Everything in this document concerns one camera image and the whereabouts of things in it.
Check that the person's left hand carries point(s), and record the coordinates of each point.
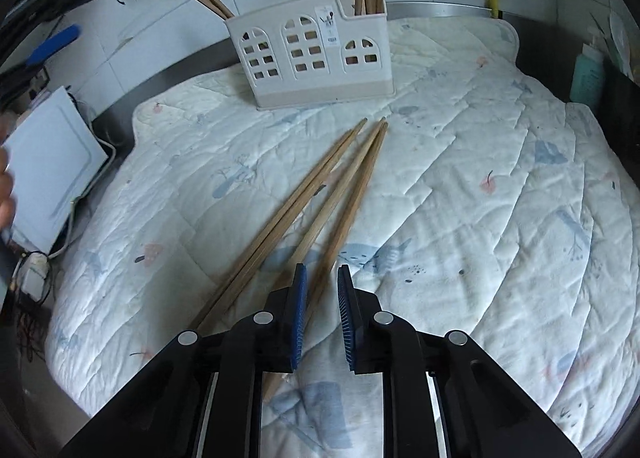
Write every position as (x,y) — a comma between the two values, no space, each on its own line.
(6,188)

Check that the white power adapter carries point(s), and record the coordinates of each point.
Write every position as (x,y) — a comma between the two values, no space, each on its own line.
(34,273)

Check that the teal plastic bottle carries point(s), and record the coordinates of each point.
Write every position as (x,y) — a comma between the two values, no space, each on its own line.
(587,75)

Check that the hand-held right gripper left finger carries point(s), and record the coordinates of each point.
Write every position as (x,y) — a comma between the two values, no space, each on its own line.
(298,318)

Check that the white plastic board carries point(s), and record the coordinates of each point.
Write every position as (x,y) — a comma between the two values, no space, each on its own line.
(50,163)

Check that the black utensil container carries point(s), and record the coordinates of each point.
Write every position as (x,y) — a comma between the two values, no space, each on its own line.
(622,98)

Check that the white quilted printed mat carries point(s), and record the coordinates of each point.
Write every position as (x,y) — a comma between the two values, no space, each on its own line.
(425,218)

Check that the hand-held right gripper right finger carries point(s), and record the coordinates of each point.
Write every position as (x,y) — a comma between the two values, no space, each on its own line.
(346,318)

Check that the white plastic chopstick holder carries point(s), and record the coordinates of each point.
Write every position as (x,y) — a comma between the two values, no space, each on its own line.
(310,63)

